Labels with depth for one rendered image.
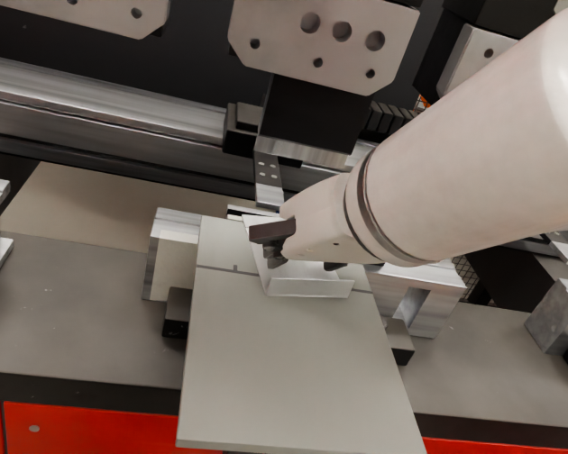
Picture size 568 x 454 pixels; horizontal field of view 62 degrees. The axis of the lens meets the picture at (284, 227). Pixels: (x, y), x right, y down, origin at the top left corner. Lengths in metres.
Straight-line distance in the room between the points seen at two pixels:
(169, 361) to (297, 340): 0.17
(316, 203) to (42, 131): 0.54
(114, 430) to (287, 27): 0.44
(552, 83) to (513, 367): 0.57
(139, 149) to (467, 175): 0.61
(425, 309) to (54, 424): 0.45
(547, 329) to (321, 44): 0.54
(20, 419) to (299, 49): 0.45
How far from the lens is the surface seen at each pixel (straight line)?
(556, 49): 0.21
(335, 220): 0.32
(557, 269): 1.04
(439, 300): 0.65
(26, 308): 0.59
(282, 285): 0.44
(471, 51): 0.47
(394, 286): 0.61
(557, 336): 0.79
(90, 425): 0.58
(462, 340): 0.73
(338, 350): 0.42
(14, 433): 0.61
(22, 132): 0.81
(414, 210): 0.26
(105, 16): 0.43
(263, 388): 0.37
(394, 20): 0.44
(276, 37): 0.43
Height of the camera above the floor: 1.29
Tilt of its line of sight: 32 degrees down
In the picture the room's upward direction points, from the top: 18 degrees clockwise
